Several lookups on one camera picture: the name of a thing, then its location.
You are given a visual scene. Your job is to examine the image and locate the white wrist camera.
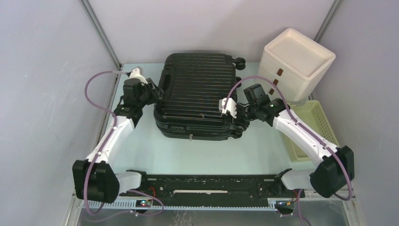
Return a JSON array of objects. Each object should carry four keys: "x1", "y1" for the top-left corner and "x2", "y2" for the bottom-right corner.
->
[
  {"x1": 128, "y1": 66, "x2": 148, "y2": 84},
  {"x1": 219, "y1": 98, "x2": 237, "y2": 119}
]

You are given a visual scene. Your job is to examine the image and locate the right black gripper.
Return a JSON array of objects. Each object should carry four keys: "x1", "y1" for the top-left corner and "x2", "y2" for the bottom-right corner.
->
[{"x1": 227, "y1": 105, "x2": 257, "y2": 133}]

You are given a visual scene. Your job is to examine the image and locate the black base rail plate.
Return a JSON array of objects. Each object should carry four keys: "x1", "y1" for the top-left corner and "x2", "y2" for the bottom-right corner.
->
[{"x1": 137, "y1": 174, "x2": 305, "y2": 209}]

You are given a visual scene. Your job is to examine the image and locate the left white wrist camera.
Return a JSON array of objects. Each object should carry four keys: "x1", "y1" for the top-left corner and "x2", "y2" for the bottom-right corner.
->
[{"x1": 128, "y1": 66, "x2": 148, "y2": 84}]

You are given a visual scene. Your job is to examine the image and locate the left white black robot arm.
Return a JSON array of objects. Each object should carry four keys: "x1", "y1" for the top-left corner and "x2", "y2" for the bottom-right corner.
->
[{"x1": 72, "y1": 78, "x2": 163, "y2": 203}]

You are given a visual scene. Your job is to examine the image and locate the pale yellow perforated basket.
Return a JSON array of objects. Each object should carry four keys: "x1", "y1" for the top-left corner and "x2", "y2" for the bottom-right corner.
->
[{"x1": 282, "y1": 100, "x2": 339, "y2": 162}]

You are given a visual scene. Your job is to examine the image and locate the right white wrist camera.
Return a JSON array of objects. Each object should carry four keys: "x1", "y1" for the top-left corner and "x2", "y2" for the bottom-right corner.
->
[{"x1": 219, "y1": 98, "x2": 237, "y2": 119}]

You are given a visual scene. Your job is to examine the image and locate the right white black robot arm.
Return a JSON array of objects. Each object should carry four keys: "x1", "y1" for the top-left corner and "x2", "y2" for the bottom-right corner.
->
[{"x1": 219, "y1": 84, "x2": 355, "y2": 201}]

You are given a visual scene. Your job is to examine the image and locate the black ribbed hard-shell suitcase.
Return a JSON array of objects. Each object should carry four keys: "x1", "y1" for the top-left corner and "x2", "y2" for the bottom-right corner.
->
[{"x1": 153, "y1": 53, "x2": 246, "y2": 141}]

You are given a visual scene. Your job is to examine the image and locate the white stacked drawer unit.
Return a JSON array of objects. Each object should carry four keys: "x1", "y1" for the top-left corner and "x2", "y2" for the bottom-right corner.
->
[{"x1": 257, "y1": 28, "x2": 336, "y2": 102}]

